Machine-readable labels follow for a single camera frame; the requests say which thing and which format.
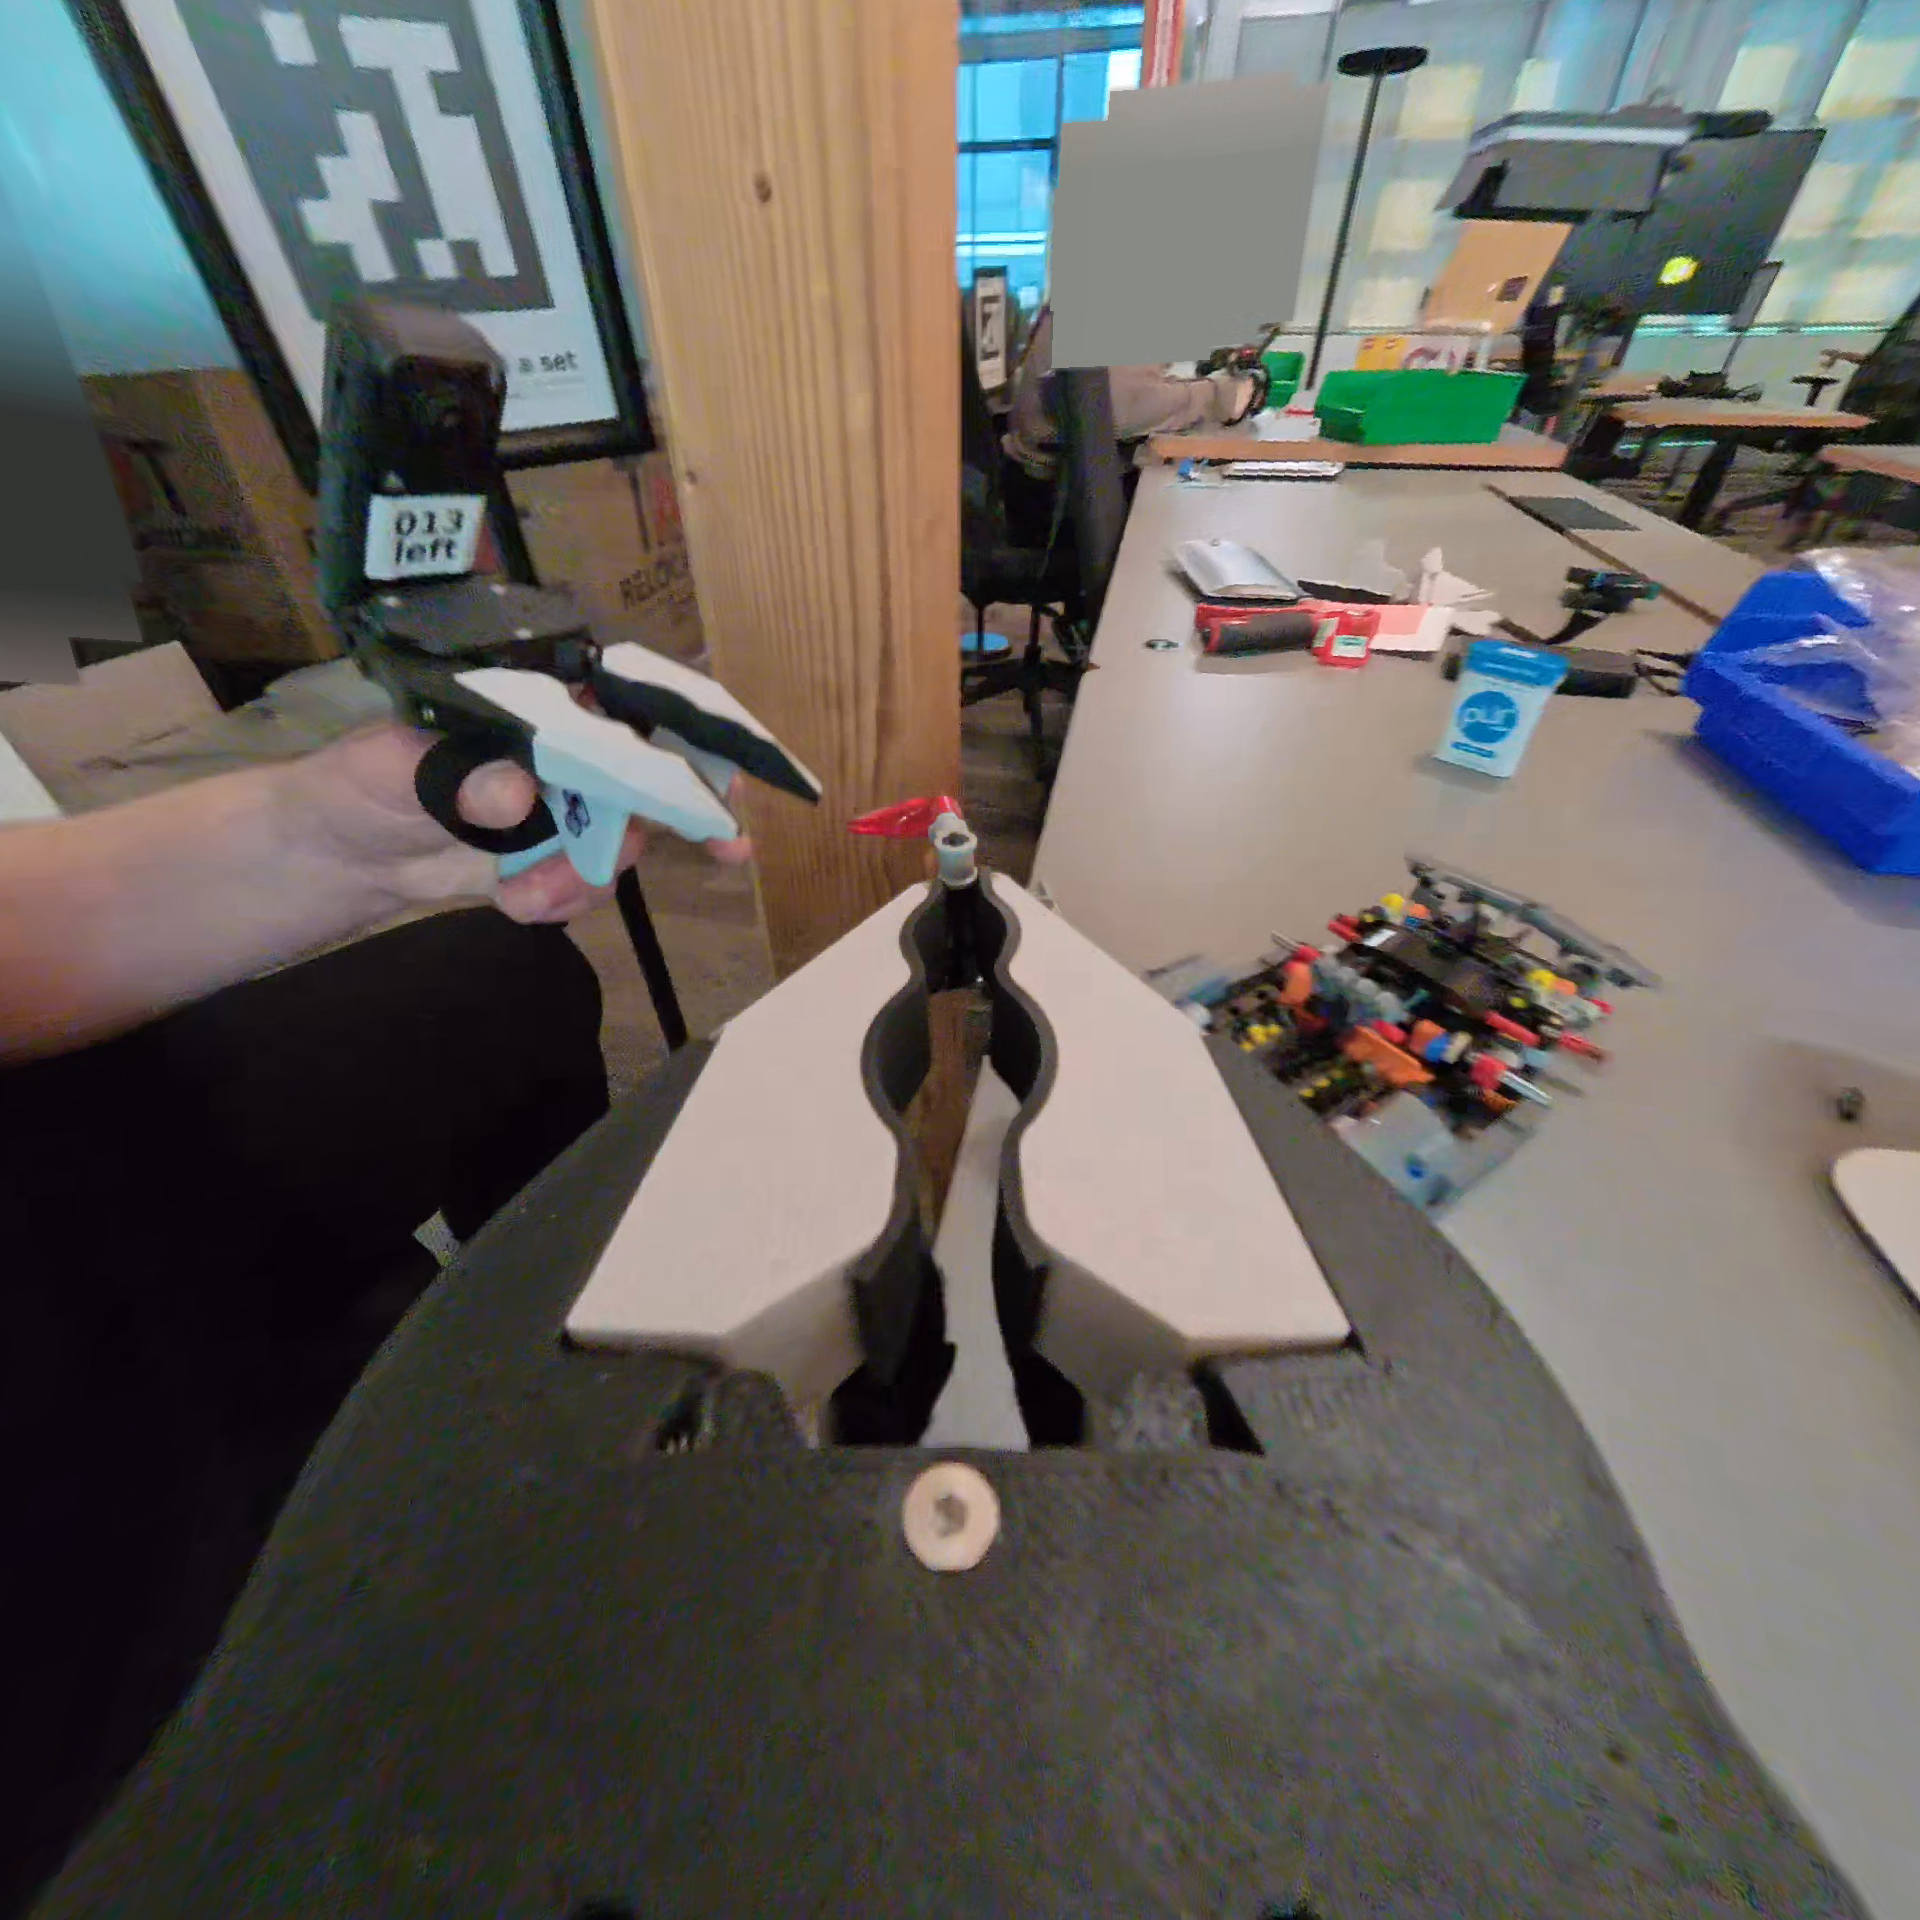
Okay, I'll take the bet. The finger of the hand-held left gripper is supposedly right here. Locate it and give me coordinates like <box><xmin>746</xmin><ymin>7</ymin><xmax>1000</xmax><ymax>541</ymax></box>
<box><xmin>450</xmin><ymin>667</ymin><xmax>746</xmax><ymax>846</ymax></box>
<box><xmin>593</xmin><ymin>639</ymin><xmax>826</xmax><ymax>806</ymax></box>

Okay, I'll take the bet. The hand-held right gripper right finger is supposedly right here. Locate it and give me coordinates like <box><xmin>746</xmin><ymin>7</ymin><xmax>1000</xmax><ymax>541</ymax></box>
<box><xmin>990</xmin><ymin>874</ymin><xmax>1355</xmax><ymax>1442</ymax></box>

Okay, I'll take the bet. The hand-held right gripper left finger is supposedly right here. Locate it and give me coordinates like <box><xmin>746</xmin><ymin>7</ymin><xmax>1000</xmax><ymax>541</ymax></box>
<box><xmin>564</xmin><ymin>882</ymin><xmax>954</xmax><ymax>1412</ymax></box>

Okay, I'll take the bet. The multicoloured lego car chassis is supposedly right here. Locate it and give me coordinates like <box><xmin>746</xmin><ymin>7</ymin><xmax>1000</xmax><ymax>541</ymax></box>
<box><xmin>1148</xmin><ymin>855</ymin><xmax>1660</xmax><ymax>1210</ymax></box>

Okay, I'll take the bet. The small grey lego assembly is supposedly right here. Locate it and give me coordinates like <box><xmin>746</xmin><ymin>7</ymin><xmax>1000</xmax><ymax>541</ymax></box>
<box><xmin>849</xmin><ymin>795</ymin><xmax>1000</xmax><ymax>1052</ymax></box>

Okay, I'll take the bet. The person's left forearm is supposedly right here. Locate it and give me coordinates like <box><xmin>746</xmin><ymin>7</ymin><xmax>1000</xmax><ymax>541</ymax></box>
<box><xmin>0</xmin><ymin>750</ymin><xmax>325</xmax><ymax>1067</ymax></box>

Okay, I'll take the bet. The person's left hand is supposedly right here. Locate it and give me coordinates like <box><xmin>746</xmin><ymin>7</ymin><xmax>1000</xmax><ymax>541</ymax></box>
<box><xmin>276</xmin><ymin>725</ymin><xmax>753</xmax><ymax>924</ymax></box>

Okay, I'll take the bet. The cardboard box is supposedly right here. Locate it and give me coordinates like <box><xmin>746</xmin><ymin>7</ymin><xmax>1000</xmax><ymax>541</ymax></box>
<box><xmin>82</xmin><ymin>367</ymin><xmax>339</xmax><ymax>670</ymax></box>
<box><xmin>502</xmin><ymin>451</ymin><xmax>707</xmax><ymax>663</ymax></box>

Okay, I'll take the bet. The black thin stand leg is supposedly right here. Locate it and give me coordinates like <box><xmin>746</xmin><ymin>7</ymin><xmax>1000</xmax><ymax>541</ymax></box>
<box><xmin>612</xmin><ymin>866</ymin><xmax>693</xmax><ymax>1052</ymax></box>

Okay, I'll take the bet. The framed marker poster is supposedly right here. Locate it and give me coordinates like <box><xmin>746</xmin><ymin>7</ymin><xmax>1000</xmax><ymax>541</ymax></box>
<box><xmin>66</xmin><ymin>0</ymin><xmax>656</xmax><ymax>463</ymax></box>

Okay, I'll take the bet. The white cardboard sheet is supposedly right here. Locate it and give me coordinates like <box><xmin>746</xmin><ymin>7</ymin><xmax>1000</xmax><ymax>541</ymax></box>
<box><xmin>0</xmin><ymin>644</ymin><xmax>227</xmax><ymax>818</ymax></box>

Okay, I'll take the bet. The black office chair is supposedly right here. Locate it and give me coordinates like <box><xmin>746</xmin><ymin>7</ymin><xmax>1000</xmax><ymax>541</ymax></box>
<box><xmin>960</xmin><ymin>286</ymin><xmax>1133</xmax><ymax>706</ymax></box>

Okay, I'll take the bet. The silver pouch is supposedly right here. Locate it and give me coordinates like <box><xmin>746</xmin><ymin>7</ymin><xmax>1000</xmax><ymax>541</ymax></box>
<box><xmin>1171</xmin><ymin>538</ymin><xmax>1308</xmax><ymax>606</ymax></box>

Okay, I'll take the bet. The red black tool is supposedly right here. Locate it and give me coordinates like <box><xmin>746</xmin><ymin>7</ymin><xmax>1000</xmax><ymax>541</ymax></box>
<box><xmin>1195</xmin><ymin>598</ymin><xmax>1322</xmax><ymax>663</ymax></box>

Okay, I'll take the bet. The white blue gum container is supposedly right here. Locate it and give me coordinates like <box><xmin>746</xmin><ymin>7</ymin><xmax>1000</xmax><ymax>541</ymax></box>
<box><xmin>1432</xmin><ymin>638</ymin><xmax>1570</xmax><ymax>780</ymax></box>

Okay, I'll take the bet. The white folded paper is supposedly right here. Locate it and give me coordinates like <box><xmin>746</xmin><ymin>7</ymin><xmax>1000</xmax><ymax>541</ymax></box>
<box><xmin>1411</xmin><ymin>543</ymin><xmax>1501</xmax><ymax>639</ymax></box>

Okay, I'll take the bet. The white rounded plate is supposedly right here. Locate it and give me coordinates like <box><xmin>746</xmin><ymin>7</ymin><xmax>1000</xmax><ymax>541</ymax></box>
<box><xmin>1830</xmin><ymin>1147</ymin><xmax>1920</xmax><ymax>1307</ymax></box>

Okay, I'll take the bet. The blue bin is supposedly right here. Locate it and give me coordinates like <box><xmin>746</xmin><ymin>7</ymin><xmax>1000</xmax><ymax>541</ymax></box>
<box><xmin>1683</xmin><ymin>563</ymin><xmax>1920</xmax><ymax>879</ymax></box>

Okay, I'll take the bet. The clear plastic bag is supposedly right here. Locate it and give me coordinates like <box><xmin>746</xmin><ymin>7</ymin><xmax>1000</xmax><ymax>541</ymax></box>
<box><xmin>1785</xmin><ymin>543</ymin><xmax>1920</xmax><ymax>735</ymax></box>

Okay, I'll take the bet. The cardboard panel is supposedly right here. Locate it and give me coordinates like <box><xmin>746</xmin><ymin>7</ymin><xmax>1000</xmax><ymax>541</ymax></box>
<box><xmin>1418</xmin><ymin>217</ymin><xmax>1578</xmax><ymax>338</ymax></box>

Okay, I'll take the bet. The black floor lamp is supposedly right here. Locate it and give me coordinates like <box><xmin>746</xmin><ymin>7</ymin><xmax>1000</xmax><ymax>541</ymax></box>
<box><xmin>1304</xmin><ymin>46</ymin><xmax>1432</xmax><ymax>394</ymax></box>

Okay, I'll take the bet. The wooden standing desk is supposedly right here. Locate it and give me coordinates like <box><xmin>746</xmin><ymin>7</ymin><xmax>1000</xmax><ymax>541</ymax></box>
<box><xmin>1592</xmin><ymin>394</ymin><xmax>1876</xmax><ymax>527</ymax></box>

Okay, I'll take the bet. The wooden post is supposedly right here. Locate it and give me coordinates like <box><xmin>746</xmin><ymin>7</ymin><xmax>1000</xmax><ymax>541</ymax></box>
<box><xmin>585</xmin><ymin>0</ymin><xmax>965</xmax><ymax>977</ymax></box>

